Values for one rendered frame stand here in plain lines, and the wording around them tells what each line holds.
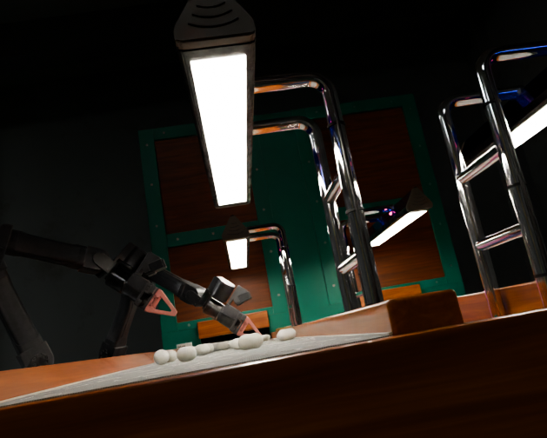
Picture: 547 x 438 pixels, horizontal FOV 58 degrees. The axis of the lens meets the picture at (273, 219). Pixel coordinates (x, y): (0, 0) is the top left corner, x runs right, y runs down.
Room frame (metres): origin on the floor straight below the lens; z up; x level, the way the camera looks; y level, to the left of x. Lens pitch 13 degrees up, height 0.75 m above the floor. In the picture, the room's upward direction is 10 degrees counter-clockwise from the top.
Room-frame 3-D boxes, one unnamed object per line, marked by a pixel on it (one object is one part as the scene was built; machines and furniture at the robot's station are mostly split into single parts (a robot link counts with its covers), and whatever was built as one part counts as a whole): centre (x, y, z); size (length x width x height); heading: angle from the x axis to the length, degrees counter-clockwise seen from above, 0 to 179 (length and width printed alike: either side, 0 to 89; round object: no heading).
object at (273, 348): (1.25, 0.16, 0.73); 1.81 x 0.30 x 0.02; 5
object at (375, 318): (1.27, -0.01, 0.71); 1.81 x 0.06 x 0.11; 5
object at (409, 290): (2.19, -0.43, 0.83); 0.30 x 0.06 x 0.07; 95
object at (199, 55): (0.73, 0.05, 1.08); 0.62 x 0.08 x 0.07; 5
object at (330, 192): (0.73, -0.03, 0.90); 0.20 x 0.19 x 0.45; 5
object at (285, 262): (1.70, 0.06, 0.90); 0.20 x 0.19 x 0.45; 5
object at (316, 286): (2.46, -0.09, 1.31); 1.36 x 0.55 x 0.95; 95
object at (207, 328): (2.13, 0.25, 0.83); 0.30 x 0.06 x 0.07; 95
